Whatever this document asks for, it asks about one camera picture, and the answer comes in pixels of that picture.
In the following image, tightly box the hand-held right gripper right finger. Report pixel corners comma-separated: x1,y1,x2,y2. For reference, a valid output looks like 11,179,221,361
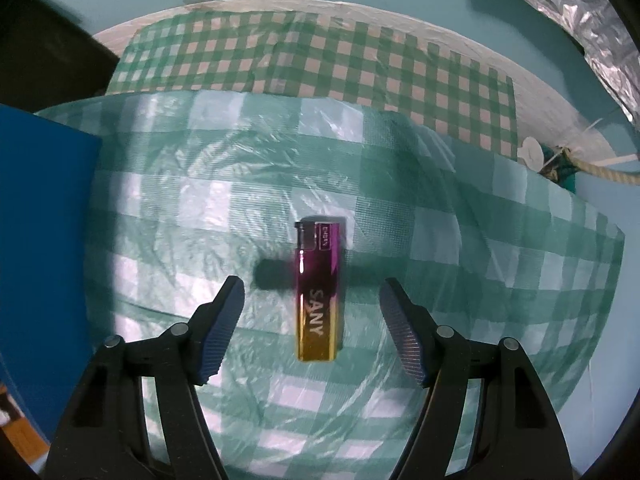
379,277,573,480

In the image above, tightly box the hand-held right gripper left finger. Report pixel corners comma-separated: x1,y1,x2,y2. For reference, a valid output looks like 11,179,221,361
47,276,246,480

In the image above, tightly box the purple and gold lighter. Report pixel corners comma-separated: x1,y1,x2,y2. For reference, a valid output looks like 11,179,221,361
293,215,347,364

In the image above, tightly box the cardboard box with blue rim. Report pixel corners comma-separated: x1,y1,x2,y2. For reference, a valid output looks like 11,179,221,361
0,103,104,445

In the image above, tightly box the green checked plastic tablecloth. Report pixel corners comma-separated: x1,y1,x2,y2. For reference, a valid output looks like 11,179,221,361
34,89,627,480

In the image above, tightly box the white round plastic piece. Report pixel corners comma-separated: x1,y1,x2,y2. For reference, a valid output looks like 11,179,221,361
517,137,544,171

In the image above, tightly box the green checked cloth tablecloth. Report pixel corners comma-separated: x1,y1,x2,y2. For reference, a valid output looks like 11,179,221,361
106,9,517,162

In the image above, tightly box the black plastic bag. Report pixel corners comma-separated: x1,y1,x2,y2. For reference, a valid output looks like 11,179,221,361
0,0,119,112

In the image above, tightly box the silver foil sheet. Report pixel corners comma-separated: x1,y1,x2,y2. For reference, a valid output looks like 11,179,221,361
479,0,640,127

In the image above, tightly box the thick beige rope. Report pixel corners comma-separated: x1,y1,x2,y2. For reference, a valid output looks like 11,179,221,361
537,144,640,187

